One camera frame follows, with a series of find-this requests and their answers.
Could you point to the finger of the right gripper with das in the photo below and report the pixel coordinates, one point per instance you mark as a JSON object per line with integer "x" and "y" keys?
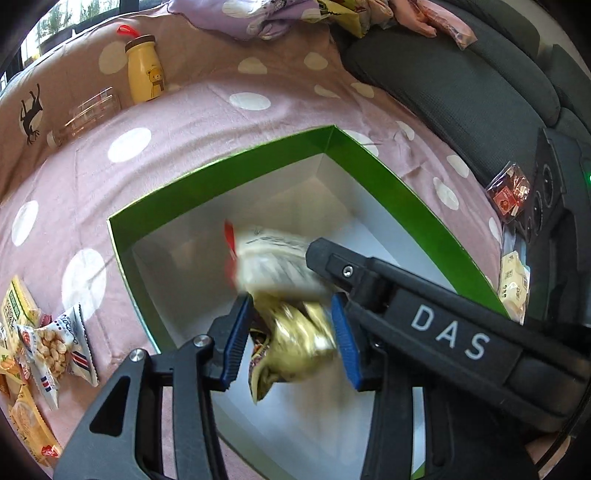
{"x": 534, "y": 378}

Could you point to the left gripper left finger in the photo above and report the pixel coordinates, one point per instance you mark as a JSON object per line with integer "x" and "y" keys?
{"x": 119, "y": 436}

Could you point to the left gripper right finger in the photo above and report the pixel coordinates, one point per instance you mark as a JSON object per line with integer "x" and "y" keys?
{"x": 422, "y": 428}

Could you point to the blue white peanut snack bag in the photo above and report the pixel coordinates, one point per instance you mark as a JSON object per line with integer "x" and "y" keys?
{"x": 59, "y": 348}

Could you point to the gold snack packet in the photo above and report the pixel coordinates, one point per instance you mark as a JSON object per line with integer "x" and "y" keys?
{"x": 292, "y": 340}

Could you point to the white red snack packet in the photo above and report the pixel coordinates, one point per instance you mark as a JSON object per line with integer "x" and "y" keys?
{"x": 267, "y": 262}

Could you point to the small red candy packet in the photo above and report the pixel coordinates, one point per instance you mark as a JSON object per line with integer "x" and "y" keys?
{"x": 508, "y": 192}

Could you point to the cream snack packet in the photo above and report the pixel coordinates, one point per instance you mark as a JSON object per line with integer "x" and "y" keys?
{"x": 514, "y": 286}

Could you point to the yellow rice cracker packet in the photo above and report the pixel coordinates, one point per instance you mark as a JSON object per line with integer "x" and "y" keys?
{"x": 32, "y": 429}

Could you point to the dark grey sofa cushion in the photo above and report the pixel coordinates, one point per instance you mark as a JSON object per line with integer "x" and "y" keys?
{"x": 488, "y": 101}

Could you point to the green yellow biscuit packet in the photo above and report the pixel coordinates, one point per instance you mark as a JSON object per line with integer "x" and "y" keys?
{"x": 18, "y": 308}

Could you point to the green white cardboard box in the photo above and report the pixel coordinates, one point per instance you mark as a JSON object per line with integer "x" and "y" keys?
{"x": 321, "y": 183}

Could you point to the pink polka dot bedsheet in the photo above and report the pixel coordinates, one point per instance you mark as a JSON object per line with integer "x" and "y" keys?
{"x": 222, "y": 97}

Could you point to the clear plastic bottle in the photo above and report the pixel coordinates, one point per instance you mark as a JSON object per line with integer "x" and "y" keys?
{"x": 88, "y": 115}

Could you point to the yellow bear bottle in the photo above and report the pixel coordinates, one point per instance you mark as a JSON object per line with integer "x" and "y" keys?
{"x": 145, "y": 74}

